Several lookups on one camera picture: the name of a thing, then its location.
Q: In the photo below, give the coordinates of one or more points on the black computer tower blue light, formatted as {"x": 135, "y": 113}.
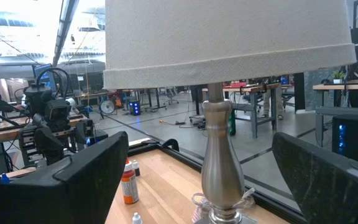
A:
{"x": 353, "y": 140}

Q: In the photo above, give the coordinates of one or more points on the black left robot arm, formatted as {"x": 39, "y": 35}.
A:
{"x": 37, "y": 96}

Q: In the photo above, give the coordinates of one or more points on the black pillar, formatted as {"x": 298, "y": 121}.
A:
{"x": 299, "y": 93}

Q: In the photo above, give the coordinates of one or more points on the round floor fan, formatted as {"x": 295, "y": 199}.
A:
{"x": 107, "y": 107}

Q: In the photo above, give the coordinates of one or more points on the wooden top desk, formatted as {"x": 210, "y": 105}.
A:
{"x": 343, "y": 86}

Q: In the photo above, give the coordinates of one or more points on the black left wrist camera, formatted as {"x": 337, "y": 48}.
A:
{"x": 56, "y": 110}

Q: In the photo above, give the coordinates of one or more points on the person's hand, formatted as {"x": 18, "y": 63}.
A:
{"x": 19, "y": 107}

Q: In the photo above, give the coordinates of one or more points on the small white-capped dropper bottle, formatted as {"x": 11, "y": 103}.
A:
{"x": 136, "y": 169}
{"x": 137, "y": 219}

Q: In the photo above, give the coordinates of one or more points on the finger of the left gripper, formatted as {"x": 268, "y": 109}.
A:
{"x": 47, "y": 143}
{"x": 84, "y": 132}

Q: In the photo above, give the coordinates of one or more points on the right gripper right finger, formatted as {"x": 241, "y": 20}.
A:
{"x": 337, "y": 193}

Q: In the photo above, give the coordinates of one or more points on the silver table lamp white shade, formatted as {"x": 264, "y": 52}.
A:
{"x": 222, "y": 37}

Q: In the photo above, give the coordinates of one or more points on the computer monitor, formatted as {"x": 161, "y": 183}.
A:
{"x": 43, "y": 74}

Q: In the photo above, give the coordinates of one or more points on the pink small bottle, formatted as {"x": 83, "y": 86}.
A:
{"x": 130, "y": 186}

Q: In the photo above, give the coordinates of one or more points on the wooden top workbench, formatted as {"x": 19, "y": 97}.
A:
{"x": 250, "y": 90}

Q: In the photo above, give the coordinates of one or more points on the green plastic container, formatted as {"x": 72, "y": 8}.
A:
{"x": 232, "y": 123}

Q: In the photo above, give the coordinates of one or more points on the computer tower blue lights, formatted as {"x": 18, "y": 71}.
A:
{"x": 134, "y": 108}

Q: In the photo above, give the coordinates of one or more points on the wooden work table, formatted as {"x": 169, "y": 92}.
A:
{"x": 2, "y": 132}

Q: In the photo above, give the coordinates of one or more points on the small potted plant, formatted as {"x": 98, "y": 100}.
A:
{"x": 338, "y": 75}

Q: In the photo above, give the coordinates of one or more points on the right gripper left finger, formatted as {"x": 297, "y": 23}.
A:
{"x": 57, "y": 202}

